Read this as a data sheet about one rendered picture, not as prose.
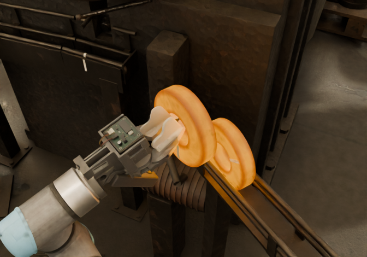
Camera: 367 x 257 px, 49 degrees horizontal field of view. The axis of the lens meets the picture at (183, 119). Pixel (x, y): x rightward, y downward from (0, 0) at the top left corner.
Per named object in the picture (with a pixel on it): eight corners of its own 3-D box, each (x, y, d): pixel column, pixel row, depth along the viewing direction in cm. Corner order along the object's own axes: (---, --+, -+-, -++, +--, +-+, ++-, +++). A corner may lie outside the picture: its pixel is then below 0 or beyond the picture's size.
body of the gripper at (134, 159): (149, 136, 64) (87, 184, 61) (163, 162, 71) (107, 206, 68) (125, 110, 68) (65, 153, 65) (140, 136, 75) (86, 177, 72)
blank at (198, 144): (165, 70, 76) (149, 76, 74) (218, 109, 66) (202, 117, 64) (170, 132, 85) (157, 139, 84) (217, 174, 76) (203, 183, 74)
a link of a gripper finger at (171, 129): (193, 106, 68) (150, 140, 66) (199, 126, 72) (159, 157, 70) (182, 97, 69) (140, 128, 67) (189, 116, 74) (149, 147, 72)
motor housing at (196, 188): (160, 229, 151) (153, 133, 113) (215, 252, 145) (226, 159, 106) (144, 260, 143) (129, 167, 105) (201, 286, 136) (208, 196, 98)
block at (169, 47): (166, 94, 121) (163, 25, 104) (190, 102, 118) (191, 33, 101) (149, 117, 114) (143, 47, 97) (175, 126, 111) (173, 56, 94)
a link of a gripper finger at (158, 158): (182, 142, 69) (141, 174, 67) (183, 147, 70) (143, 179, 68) (166, 127, 72) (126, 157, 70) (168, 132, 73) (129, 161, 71)
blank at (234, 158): (226, 176, 95) (214, 182, 94) (206, 115, 92) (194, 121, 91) (264, 191, 81) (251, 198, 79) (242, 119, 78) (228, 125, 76)
